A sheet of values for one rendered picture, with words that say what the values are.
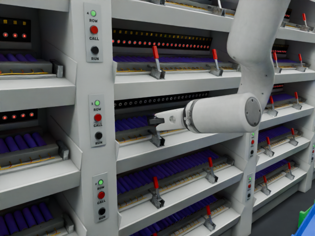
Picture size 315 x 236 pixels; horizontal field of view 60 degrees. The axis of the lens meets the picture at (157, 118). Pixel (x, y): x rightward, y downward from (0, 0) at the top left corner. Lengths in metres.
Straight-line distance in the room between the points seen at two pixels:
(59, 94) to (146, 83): 0.23
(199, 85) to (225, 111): 0.31
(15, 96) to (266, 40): 0.48
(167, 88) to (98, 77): 0.22
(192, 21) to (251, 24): 0.33
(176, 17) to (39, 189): 0.56
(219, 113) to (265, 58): 0.14
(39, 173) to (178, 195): 0.47
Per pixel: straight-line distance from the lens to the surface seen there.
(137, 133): 0.81
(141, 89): 0.72
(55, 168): 0.66
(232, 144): 1.19
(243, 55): 0.56
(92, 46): 0.63
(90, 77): 0.63
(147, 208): 0.86
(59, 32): 0.68
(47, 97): 0.60
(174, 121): 0.68
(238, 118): 0.56
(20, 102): 0.59
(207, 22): 0.91
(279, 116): 1.38
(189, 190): 0.97
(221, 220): 1.20
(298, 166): 1.84
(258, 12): 0.55
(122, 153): 0.73
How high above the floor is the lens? 0.76
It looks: 11 degrees down
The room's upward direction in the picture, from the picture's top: straight up
